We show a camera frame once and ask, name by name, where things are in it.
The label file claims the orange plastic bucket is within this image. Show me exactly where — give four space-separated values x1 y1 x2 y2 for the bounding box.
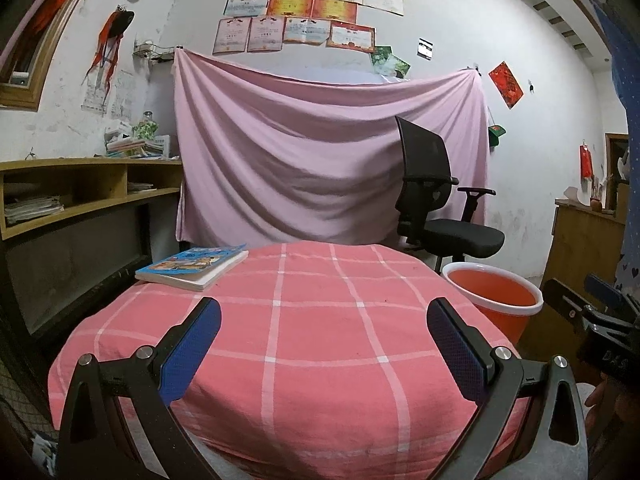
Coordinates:
441 261 545 347

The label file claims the stack of books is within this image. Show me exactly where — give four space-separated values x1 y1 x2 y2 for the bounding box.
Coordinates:
104 125 172 161

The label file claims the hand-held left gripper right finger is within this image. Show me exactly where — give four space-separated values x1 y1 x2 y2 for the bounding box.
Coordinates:
426 297 589 480

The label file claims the pink hanging sheet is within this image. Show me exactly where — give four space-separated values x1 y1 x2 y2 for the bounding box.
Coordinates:
172 48 491 249

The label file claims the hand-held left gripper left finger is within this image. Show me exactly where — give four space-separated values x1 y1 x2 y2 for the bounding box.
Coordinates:
52 296 222 480

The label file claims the wooden cabinet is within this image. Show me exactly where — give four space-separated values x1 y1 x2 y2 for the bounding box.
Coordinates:
517 198 632 361

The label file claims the red checked blanket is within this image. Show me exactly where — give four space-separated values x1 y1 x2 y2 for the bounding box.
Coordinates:
47 241 541 480

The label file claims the glass jar with green contents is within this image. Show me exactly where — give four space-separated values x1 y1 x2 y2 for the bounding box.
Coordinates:
132 111 160 140

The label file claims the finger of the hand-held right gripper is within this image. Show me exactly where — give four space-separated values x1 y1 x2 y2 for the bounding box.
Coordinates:
542 278 594 334
585 273 634 314

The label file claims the blue dotted curtain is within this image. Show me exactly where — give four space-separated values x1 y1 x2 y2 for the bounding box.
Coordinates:
585 0 640 292

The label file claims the person's right hand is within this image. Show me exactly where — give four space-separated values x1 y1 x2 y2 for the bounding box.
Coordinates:
585 381 640 461

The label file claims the pink window curtain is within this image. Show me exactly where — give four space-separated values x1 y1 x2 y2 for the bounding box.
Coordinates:
0 0 71 80

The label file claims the paper wall calendar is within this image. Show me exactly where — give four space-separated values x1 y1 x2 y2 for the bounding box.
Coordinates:
81 70 137 122

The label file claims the wooden window frame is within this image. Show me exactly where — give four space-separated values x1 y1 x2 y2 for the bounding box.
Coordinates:
0 0 109 112

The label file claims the framed picture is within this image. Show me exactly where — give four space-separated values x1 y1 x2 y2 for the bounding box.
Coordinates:
604 132 630 212

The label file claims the red paper wall decoration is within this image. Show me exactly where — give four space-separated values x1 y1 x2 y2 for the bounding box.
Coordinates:
488 61 525 110

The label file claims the blue cover book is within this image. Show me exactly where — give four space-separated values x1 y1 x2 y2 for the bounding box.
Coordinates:
135 244 250 292

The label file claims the wooden shelf unit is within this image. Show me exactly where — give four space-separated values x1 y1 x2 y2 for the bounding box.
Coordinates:
0 156 184 241

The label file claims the black office chair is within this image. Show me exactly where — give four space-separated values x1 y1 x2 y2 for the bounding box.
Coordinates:
393 115 506 274

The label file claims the red tassel ornament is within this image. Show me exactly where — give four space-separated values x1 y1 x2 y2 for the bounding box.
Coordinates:
82 5 135 94

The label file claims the group of wall certificates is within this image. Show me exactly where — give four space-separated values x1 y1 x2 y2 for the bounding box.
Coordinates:
212 0 405 56

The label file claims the wire wall shelf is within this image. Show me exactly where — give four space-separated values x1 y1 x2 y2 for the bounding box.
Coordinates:
132 39 174 64

